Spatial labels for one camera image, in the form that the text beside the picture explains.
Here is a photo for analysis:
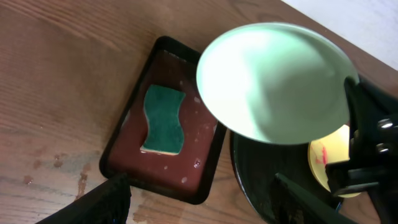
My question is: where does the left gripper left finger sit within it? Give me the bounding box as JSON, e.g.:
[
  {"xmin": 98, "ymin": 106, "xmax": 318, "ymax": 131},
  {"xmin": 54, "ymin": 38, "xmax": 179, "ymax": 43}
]
[{"xmin": 37, "ymin": 174, "xmax": 131, "ymax": 224}]

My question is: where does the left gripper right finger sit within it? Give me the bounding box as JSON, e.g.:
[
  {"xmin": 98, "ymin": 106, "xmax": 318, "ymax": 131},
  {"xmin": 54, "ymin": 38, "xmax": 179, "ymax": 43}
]
[{"xmin": 270, "ymin": 173, "xmax": 355, "ymax": 224}]

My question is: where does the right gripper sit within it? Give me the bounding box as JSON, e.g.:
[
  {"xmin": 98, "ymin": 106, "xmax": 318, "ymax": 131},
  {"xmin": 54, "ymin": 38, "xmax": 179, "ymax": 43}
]
[{"xmin": 326, "ymin": 77, "xmax": 397, "ymax": 223}]

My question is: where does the yellow plate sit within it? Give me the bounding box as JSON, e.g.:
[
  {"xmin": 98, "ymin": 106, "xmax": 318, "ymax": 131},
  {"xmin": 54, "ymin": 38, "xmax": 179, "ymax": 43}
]
[{"xmin": 307, "ymin": 124, "xmax": 349, "ymax": 192}]

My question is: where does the green yellow sponge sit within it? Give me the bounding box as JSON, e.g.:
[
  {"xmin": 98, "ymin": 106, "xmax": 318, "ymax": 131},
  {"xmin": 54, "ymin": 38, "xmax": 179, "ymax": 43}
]
[{"xmin": 141, "ymin": 85, "xmax": 185, "ymax": 156}]

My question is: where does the pale green plate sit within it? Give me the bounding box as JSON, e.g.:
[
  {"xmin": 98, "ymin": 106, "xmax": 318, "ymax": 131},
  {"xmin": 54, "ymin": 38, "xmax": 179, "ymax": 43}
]
[{"xmin": 197, "ymin": 22, "xmax": 359, "ymax": 144}]

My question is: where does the black round tray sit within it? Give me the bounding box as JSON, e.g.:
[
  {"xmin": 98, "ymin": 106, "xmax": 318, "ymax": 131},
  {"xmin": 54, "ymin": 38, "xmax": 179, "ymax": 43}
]
[{"xmin": 230, "ymin": 133, "xmax": 343, "ymax": 223}]

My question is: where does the black rectangular sponge tray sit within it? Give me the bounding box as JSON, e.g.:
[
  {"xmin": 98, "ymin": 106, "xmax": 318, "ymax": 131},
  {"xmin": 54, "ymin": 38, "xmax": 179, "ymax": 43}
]
[{"xmin": 99, "ymin": 36, "xmax": 226, "ymax": 205}]

